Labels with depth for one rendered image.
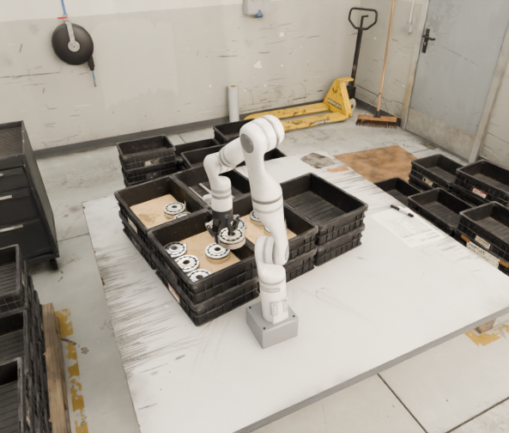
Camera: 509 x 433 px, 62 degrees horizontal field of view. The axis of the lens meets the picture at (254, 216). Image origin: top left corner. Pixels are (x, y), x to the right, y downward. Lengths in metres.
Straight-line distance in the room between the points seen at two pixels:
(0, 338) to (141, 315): 0.83
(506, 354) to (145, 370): 1.99
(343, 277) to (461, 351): 1.04
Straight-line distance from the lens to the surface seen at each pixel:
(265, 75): 5.42
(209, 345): 1.63
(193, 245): 1.87
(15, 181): 2.93
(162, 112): 5.07
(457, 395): 2.54
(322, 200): 2.17
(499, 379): 2.70
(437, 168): 3.69
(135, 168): 3.34
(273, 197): 1.23
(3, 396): 2.01
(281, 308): 1.54
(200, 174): 2.30
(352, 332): 1.70
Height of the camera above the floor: 1.95
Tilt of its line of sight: 34 degrees down
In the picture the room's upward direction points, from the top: 1 degrees counter-clockwise
